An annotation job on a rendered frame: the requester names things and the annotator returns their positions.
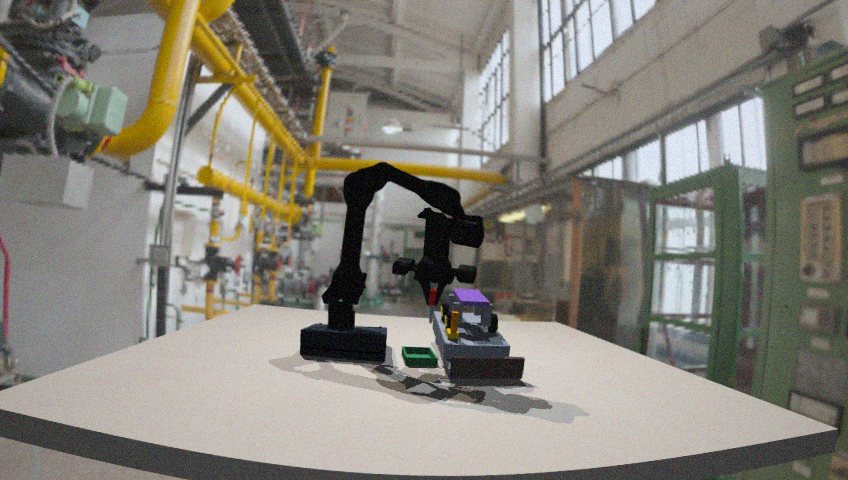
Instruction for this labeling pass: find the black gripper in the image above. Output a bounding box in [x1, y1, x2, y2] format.
[392, 239, 477, 306]

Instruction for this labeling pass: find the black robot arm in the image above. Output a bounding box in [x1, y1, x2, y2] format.
[322, 161, 484, 329]

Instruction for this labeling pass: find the grey ramp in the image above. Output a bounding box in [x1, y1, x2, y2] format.
[433, 311, 525, 381]

